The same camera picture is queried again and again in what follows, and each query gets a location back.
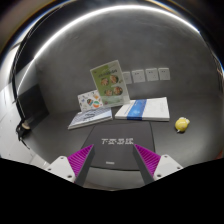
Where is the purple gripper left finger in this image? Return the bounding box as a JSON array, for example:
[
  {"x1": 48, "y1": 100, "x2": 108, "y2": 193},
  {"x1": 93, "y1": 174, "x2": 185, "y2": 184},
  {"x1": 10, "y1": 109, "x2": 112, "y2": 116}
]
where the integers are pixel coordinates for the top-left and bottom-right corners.
[{"x1": 45, "y1": 143, "x2": 96, "y2": 187}]

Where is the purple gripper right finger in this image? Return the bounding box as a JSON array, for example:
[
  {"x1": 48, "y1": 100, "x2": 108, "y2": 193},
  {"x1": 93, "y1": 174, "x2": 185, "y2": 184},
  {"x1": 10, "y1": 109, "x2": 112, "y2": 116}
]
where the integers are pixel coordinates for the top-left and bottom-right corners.
[{"x1": 132, "y1": 143, "x2": 184, "y2": 185}]

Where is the black mouse pad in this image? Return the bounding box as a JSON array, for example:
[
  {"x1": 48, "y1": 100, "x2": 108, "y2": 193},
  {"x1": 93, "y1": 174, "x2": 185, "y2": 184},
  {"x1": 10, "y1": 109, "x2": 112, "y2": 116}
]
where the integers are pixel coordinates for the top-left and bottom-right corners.
[{"x1": 84, "y1": 121, "x2": 155, "y2": 171}]

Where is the yellow computer mouse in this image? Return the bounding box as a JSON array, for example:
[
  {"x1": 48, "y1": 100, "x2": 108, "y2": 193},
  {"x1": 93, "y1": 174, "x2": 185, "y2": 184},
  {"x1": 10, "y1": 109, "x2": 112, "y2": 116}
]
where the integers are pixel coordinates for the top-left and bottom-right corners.
[{"x1": 175, "y1": 117, "x2": 190, "y2": 132}]

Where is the grey patterned book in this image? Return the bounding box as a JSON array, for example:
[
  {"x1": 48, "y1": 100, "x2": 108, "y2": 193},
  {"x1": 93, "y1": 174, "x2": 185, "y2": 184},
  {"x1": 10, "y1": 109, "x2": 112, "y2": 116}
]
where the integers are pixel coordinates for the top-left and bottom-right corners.
[{"x1": 68, "y1": 108, "x2": 113, "y2": 130}]

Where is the white blue book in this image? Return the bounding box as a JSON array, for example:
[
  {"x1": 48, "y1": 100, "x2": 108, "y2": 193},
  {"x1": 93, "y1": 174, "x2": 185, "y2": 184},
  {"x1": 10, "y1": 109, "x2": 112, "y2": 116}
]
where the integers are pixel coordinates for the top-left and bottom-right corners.
[{"x1": 115, "y1": 97, "x2": 170, "y2": 121}]

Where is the small white colourful card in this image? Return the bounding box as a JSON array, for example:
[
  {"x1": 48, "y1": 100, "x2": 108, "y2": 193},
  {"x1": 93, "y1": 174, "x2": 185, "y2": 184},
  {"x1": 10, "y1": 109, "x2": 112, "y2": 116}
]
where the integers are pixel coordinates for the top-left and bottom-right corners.
[{"x1": 78, "y1": 90, "x2": 103, "y2": 111}]

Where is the black monitor at left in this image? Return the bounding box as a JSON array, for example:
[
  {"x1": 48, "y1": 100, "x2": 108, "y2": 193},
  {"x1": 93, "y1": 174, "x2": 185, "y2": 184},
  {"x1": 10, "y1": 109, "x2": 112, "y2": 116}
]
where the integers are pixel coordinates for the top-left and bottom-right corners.
[{"x1": 17, "y1": 85, "x2": 49, "y2": 129}]

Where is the green upright picture book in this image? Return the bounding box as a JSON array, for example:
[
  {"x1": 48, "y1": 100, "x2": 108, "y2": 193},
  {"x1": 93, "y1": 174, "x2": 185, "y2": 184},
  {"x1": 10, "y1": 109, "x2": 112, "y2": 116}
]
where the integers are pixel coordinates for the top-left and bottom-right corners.
[{"x1": 90, "y1": 60, "x2": 130, "y2": 107}]

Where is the white wall socket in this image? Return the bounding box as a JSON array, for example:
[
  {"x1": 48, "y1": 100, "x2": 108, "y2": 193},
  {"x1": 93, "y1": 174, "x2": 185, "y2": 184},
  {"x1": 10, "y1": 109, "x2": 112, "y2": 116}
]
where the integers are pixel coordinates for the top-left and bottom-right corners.
[
  {"x1": 132, "y1": 70, "x2": 145, "y2": 83},
  {"x1": 145, "y1": 68, "x2": 159, "y2": 81},
  {"x1": 123, "y1": 72, "x2": 132, "y2": 84},
  {"x1": 158, "y1": 68, "x2": 170, "y2": 81}
]

